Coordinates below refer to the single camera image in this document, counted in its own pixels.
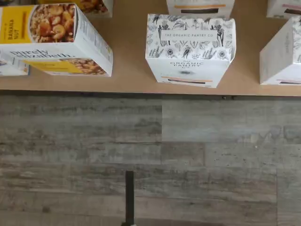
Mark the white box yellow strip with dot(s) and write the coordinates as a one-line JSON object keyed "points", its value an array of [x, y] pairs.
{"points": [[188, 47], [200, 7]]}

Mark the wooden shelf board with boxes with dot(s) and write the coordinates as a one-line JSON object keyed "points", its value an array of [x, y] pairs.
{"points": [[131, 47]]}

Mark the black metal shelf rack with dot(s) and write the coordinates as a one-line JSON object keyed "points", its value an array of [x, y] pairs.
{"points": [[70, 93]]}

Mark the purely elizabeth banana nut box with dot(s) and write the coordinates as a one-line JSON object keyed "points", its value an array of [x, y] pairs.
{"points": [[94, 7], [58, 35]]}

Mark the white box pink strip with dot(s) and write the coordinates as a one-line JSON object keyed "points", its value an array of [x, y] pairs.
{"points": [[282, 58], [282, 7]]}

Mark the purely elizabeth box blue label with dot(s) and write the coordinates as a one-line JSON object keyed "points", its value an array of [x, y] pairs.
{"points": [[11, 68]]}

